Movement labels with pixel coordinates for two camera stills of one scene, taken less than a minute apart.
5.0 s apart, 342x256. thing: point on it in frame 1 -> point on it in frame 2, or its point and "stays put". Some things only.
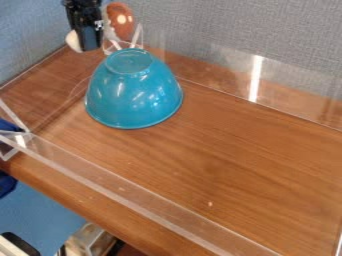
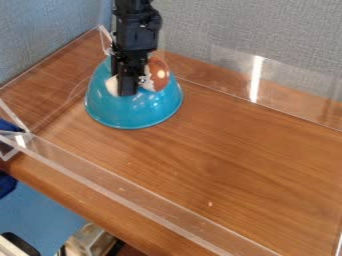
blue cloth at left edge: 8,179 stays put
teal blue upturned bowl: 131,93 stays put
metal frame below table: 91,241 stays put
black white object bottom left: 13,246 stays put
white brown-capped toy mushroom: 117,25 -> 155,78
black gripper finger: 85,15 -> 137,23
